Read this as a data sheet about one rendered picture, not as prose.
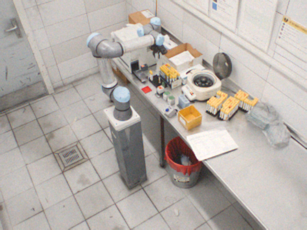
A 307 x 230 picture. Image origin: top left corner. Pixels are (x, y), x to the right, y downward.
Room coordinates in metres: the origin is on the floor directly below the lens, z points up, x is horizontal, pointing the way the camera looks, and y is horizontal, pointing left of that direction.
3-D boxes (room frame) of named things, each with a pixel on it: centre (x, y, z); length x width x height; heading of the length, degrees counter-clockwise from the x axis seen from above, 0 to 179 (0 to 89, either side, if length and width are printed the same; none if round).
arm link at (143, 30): (1.93, 0.00, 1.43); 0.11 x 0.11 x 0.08; 37
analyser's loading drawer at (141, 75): (2.12, 0.09, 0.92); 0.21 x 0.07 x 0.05; 29
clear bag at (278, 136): (1.33, -0.88, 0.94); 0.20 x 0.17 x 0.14; 4
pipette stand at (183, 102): (1.69, -0.26, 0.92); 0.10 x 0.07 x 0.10; 24
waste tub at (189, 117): (1.53, -0.28, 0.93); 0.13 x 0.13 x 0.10; 28
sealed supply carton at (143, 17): (2.83, 0.01, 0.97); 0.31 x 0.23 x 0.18; 22
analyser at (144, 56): (2.33, 0.10, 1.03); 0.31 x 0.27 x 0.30; 29
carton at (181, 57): (2.21, -0.30, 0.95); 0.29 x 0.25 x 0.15; 119
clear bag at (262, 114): (1.50, -0.83, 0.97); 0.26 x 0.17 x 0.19; 43
